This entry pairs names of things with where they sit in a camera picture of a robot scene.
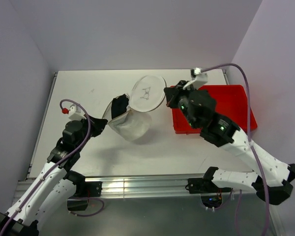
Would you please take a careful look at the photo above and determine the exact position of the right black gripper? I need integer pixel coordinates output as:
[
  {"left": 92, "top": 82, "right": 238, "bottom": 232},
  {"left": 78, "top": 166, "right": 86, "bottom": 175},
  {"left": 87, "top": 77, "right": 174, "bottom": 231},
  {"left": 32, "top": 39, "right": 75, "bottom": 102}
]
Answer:
[{"left": 163, "top": 80, "right": 196, "bottom": 128}]

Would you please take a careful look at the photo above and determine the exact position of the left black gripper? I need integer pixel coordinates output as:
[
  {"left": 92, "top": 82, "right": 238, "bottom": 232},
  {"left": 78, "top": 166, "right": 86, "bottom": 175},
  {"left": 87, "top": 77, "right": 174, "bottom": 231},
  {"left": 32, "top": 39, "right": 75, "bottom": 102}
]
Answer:
[{"left": 76, "top": 113, "right": 107, "bottom": 150}]

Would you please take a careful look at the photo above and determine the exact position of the black garment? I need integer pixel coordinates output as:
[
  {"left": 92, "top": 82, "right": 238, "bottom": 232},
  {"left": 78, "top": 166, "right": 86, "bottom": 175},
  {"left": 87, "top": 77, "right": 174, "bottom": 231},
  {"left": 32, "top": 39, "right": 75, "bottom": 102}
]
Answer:
[{"left": 111, "top": 94, "right": 129, "bottom": 119}]

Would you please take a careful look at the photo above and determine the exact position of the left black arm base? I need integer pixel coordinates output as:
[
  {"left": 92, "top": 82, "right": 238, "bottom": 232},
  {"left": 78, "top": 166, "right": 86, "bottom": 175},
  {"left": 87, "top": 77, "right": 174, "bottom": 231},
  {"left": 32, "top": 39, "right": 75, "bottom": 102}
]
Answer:
[{"left": 67, "top": 181, "right": 102, "bottom": 211}]

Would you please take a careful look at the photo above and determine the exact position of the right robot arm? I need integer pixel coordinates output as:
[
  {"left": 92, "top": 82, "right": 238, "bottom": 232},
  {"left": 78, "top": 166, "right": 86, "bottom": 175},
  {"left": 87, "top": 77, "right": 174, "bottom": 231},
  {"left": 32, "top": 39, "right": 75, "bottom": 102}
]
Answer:
[{"left": 164, "top": 81, "right": 295, "bottom": 206}]

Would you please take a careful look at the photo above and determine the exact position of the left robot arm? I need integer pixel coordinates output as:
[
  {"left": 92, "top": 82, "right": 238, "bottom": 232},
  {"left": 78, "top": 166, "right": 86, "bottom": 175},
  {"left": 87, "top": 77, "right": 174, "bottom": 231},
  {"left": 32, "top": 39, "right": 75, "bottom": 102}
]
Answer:
[{"left": 0, "top": 117, "right": 108, "bottom": 236}]

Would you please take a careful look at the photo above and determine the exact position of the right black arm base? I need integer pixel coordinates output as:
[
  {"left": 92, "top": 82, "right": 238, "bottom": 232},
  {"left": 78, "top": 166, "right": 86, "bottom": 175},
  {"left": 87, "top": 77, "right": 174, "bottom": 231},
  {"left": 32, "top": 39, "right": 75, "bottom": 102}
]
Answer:
[{"left": 185, "top": 178, "right": 232, "bottom": 194}]

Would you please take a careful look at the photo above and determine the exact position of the red plastic bin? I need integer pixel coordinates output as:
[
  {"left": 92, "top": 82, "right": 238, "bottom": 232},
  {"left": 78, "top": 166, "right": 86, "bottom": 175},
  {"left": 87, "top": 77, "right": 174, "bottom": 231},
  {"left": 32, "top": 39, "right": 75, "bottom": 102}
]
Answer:
[{"left": 172, "top": 85, "right": 257, "bottom": 144}]

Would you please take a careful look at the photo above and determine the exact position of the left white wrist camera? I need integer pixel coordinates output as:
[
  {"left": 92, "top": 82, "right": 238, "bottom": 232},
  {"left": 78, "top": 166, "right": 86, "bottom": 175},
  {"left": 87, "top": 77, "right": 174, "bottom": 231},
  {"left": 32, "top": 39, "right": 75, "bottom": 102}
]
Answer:
[{"left": 61, "top": 104, "right": 86, "bottom": 120}]

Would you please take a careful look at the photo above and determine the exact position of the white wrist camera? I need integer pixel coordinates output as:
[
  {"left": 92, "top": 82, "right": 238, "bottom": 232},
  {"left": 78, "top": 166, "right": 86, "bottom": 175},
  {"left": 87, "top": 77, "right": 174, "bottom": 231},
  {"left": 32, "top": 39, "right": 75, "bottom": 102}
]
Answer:
[
  {"left": 183, "top": 67, "right": 208, "bottom": 90},
  {"left": 61, "top": 104, "right": 86, "bottom": 120}
]

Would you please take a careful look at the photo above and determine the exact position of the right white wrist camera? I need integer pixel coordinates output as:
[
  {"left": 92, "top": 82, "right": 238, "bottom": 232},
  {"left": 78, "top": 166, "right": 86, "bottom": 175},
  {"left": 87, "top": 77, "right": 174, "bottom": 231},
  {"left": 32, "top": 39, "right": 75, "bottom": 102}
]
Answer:
[{"left": 183, "top": 67, "right": 208, "bottom": 90}]

